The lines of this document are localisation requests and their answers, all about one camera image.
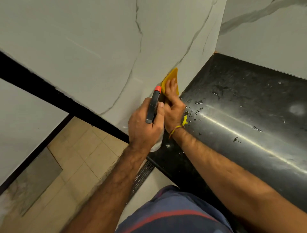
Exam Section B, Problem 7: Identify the black stone countertop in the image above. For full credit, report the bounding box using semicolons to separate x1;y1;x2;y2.
146;52;307;233

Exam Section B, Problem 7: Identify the person's right hand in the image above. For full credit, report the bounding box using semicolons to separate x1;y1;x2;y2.
163;78;186;134

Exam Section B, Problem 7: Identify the black floor drain grate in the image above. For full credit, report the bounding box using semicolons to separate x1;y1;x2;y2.
126;159;156;205

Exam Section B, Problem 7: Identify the yellow thread wristband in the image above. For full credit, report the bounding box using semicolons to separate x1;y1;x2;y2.
168;115;188;139

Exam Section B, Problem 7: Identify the blue red-striped shirt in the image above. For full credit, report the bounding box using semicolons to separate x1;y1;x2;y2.
115;185;234;233

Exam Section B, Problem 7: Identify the person's right forearm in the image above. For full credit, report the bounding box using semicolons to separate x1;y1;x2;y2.
171;127;307;233

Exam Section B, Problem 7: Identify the black door frame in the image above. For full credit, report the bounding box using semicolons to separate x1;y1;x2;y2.
0;50;130;195

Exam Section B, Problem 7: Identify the yellow cleaning cloth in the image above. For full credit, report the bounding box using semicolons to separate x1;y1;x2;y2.
160;67;180;96

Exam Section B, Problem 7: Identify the clear spray bottle black trigger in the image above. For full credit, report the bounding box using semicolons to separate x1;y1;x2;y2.
146;85;165;152

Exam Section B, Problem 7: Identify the person's left hand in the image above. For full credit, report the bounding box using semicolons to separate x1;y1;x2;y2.
127;97;165;153

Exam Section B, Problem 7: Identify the person's left forearm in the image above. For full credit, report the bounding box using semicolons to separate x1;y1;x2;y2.
61;144;150;233

